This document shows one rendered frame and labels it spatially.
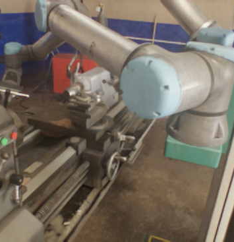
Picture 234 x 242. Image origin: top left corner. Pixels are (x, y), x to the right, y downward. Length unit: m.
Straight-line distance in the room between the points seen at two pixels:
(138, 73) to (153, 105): 0.08
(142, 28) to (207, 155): 5.13
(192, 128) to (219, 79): 0.16
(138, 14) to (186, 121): 5.12
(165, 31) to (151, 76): 5.13
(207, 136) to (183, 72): 0.24
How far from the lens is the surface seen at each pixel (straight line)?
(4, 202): 1.33
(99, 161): 1.86
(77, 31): 0.92
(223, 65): 0.77
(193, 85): 0.67
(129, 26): 5.93
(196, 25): 1.42
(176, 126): 0.84
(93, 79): 2.27
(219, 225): 1.18
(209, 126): 0.81
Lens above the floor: 1.77
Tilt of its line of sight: 25 degrees down
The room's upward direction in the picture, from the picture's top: 4 degrees clockwise
